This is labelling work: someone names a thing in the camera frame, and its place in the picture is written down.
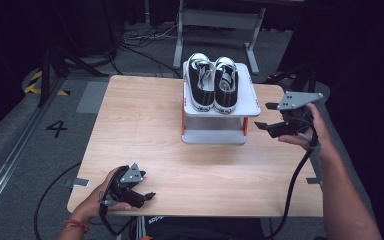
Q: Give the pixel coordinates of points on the metal floor rail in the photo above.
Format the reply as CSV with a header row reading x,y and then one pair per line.
x,y
13,156

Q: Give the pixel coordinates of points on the black tripod stand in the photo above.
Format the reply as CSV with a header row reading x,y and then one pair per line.
x,y
58,63

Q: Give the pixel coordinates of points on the grey metal stand frame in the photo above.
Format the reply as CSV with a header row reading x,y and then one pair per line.
x,y
218,20

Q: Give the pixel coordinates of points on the grey table bracket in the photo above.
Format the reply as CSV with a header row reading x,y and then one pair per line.
x,y
78,182
314,181

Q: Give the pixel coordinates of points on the white shoe rack orange posts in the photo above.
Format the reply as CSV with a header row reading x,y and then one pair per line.
x,y
246,100

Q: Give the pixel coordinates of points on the person's right hand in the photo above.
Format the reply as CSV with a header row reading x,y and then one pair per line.
x,y
321,133

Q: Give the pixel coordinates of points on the person's left hand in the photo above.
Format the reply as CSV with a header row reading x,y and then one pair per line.
x,y
95,201

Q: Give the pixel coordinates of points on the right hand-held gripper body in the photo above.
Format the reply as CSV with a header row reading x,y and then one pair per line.
x,y
296,100

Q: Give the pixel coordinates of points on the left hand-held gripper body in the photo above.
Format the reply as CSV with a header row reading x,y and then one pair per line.
x,y
130,176

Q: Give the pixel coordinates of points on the black canvas sneaker white sole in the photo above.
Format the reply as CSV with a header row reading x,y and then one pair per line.
x,y
226,96
200,95

